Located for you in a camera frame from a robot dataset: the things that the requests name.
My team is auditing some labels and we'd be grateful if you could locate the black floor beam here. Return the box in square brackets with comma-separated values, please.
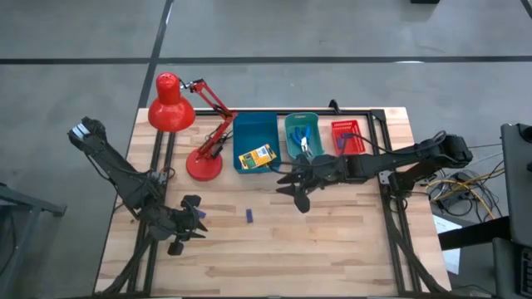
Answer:
[438, 215, 512, 251]

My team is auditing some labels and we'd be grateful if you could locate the black power strip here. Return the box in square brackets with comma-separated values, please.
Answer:
[440, 193, 473, 208]

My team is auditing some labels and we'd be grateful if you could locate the blue plastic bin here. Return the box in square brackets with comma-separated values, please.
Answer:
[232, 111, 283, 174]

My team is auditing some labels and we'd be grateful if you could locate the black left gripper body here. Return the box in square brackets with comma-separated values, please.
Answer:
[164, 207, 197, 244]

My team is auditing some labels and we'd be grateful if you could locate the red desk lamp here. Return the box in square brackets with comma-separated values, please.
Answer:
[147, 71, 239, 182]

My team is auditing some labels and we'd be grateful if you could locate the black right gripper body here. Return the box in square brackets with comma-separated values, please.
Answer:
[309, 156, 350, 188]

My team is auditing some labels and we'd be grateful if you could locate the green plastic bin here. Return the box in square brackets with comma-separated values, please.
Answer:
[283, 111, 326, 164]

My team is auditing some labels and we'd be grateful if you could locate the red mesh basket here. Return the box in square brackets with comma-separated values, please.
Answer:
[330, 119, 367, 157]

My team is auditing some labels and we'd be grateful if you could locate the black equipment cart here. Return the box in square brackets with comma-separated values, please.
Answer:
[492, 122, 532, 299]

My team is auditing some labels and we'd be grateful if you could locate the grey metal stand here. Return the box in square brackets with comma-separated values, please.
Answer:
[0, 182, 67, 299]

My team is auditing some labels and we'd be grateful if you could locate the yellow green crayon box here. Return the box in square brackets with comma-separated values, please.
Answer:
[238, 143, 278, 170]

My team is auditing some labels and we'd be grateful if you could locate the black floor cable tangle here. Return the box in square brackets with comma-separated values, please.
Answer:
[415, 145, 506, 219]

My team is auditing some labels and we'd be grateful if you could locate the white paper sheet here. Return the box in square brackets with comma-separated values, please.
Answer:
[431, 214, 462, 276]

